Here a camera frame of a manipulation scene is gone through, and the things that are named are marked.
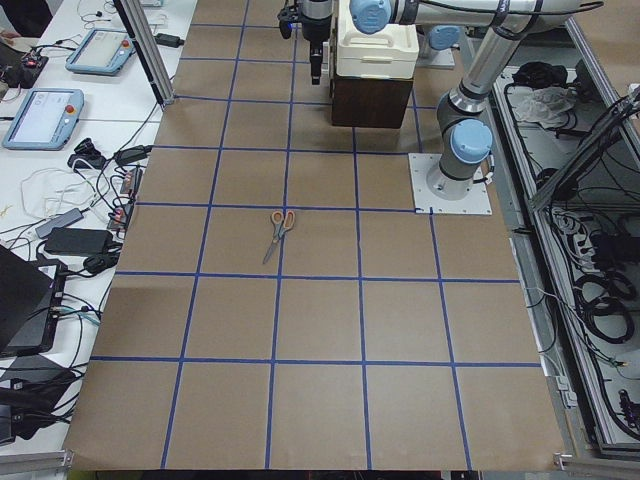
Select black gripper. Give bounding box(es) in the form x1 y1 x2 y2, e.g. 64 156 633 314
299 0 333 85

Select orange grey scissors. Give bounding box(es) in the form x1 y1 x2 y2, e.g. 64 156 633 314
262 210 296 264

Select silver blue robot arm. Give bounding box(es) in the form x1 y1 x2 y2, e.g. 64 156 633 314
349 1 580 193

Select cream plastic box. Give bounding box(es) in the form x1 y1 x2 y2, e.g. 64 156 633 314
335 10 419 79

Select upper blue teach pendant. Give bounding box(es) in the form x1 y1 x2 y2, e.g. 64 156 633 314
65 28 133 76

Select blue teach pendant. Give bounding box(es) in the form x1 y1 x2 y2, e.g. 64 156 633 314
2 88 84 151
65 28 133 76

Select white crumpled cloth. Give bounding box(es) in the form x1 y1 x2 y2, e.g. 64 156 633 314
514 87 576 129

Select lower blue teach pendant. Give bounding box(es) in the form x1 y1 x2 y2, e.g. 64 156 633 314
2 88 84 151

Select grey usb hub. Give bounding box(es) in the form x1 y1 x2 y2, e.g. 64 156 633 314
35 208 84 239

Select black power adapter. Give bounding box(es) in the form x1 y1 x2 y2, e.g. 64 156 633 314
44 228 113 256

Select black laptop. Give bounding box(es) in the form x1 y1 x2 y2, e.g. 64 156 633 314
1 248 67 357

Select aluminium frame post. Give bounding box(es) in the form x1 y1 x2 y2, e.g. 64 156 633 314
114 0 174 109

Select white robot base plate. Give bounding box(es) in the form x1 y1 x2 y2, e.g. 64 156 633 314
408 153 492 216

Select white cable bundle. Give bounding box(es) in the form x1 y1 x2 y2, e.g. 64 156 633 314
19 168 99 219

